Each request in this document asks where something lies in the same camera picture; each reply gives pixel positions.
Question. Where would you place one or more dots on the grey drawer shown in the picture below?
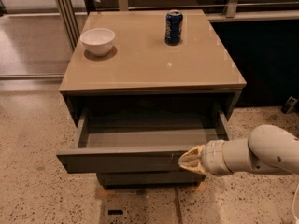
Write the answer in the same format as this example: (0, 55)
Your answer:
(151, 178)
(139, 143)

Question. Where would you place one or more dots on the grey drawer cabinet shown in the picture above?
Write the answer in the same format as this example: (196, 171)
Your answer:
(142, 74)

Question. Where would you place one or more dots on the small black device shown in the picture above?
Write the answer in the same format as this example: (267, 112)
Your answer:
(289, 105)

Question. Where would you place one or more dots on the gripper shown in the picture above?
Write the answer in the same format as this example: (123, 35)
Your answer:
(214, 158)

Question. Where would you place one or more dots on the white ceramic bowl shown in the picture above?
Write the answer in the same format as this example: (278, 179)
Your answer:
(98, 41)

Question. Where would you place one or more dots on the blue soda can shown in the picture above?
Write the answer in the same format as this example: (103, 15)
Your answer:
(173, 26)

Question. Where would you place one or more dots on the grey bottom drawer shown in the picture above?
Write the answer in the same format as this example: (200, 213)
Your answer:
(151, 178)

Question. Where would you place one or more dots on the grey top drawer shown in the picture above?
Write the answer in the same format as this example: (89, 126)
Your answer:
(139, 143)

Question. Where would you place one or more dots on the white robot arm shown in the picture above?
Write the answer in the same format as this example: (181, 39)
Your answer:
(268, 150)

